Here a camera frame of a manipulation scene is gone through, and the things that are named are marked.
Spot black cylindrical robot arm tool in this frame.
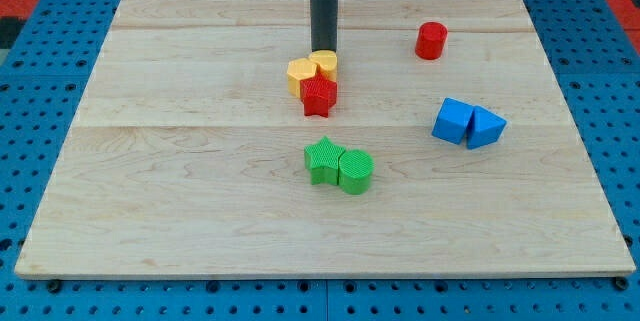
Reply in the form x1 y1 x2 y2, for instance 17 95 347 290
310 0 338 51

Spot green star block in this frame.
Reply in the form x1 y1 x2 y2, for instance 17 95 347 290
304 136 346 186

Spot green cylinder block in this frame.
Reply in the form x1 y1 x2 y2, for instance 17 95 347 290
338 149 374 195

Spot red star block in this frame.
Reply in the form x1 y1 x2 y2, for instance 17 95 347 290
300 74 338 118

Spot yellow hexagon block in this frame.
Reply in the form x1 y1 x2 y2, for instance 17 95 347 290
286 58 318 98

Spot yellow heart block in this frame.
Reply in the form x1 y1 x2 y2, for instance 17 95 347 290
308 50 338 82

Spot blue cube block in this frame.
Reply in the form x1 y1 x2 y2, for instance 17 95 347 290
431 98 474 144

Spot wooden board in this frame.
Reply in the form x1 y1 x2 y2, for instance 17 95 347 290
15 0 635 280

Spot red cylinder block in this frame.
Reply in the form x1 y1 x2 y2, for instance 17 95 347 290
415 22 448 60

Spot blue triangle block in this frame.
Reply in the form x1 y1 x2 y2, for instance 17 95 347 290
466 106 507 149

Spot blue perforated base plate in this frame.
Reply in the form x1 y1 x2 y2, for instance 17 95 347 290
1 0 639 320

